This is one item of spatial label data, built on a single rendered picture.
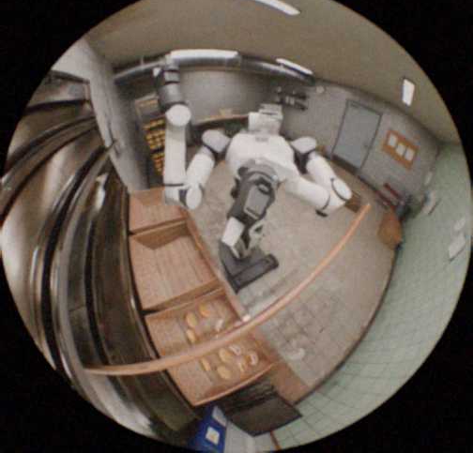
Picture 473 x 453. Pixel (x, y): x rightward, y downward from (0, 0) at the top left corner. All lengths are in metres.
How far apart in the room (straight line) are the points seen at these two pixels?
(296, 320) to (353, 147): 4.53
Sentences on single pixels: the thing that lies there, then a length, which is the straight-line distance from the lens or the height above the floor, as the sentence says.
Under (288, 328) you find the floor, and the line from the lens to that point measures 1.68.
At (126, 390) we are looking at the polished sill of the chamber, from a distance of 0.63.
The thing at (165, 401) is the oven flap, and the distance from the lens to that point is 0.78.
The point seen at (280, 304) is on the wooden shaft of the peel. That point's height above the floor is 1.21.
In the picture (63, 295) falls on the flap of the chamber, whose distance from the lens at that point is 0.39.
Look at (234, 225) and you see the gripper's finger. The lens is 0.25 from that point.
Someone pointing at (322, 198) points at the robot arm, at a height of 1.35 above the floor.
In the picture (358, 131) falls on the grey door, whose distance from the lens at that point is 4.83.
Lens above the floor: 1.58
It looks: 49 degrees down
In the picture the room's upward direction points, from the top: straight up
